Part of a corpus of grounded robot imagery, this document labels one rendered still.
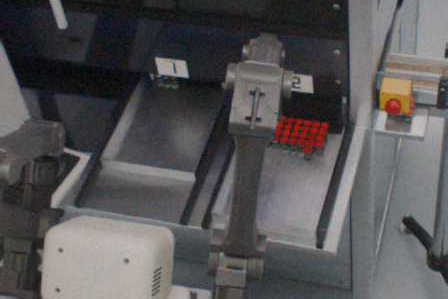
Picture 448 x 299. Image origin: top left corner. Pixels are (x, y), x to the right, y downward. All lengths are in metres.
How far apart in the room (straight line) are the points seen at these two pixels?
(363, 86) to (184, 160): 0.50
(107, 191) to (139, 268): 0.78
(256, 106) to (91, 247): 0.39
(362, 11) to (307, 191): 0.47
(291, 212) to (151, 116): 0.52
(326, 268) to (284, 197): 0.74
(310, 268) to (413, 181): 0.65
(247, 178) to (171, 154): 0.89
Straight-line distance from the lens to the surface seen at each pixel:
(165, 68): 2.41
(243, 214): 1.57
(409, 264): 3.19
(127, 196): 2.31
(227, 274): 1.66
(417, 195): 3.37
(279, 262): 2.98
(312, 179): 2.27
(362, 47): 2.18
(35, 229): 1.77
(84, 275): 1.61
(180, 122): 2.44
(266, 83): 1.45
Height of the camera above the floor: 2.63
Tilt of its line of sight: 47 degrees down
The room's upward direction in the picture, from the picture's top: 9 degrees counter-clockwise
